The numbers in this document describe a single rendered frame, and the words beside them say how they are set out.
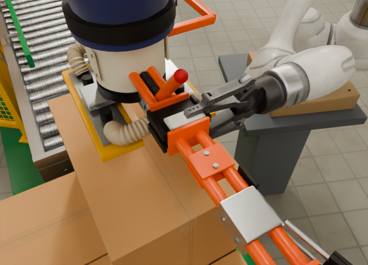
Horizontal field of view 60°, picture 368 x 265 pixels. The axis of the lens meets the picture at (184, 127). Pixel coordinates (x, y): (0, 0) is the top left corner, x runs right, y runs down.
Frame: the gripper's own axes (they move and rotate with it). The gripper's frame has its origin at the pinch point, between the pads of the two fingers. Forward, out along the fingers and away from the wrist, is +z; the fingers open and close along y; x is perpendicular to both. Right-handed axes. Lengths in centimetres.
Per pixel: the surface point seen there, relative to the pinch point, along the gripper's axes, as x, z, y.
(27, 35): 175, 19, 68
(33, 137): 78, 32, 63
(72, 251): 23, 32, 68
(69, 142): 33.9, 19.4, 28.5
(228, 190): -2.0, -12.0, 28.5
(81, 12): 20.4, 9.2, -15.3
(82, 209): 36, 24, 68
